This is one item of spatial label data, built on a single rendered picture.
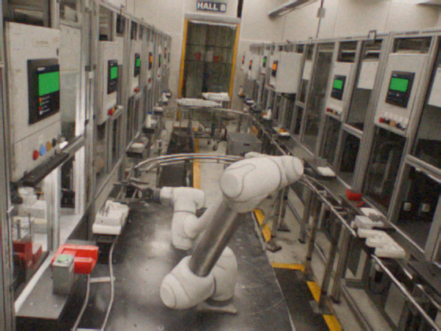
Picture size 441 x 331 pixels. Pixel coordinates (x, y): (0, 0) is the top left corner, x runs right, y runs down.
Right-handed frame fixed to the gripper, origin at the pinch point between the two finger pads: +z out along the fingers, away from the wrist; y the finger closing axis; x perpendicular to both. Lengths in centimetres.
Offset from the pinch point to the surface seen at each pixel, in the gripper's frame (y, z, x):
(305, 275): -108, -142, -123
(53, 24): 72, 22, 23
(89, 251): -17.1, 6.5, 27.3
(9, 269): -3, 21, 66
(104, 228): -25.1, 8.4, -10.7
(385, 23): 168, -478, -827
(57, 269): -12, 12, 51
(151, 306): -44, -21, 23
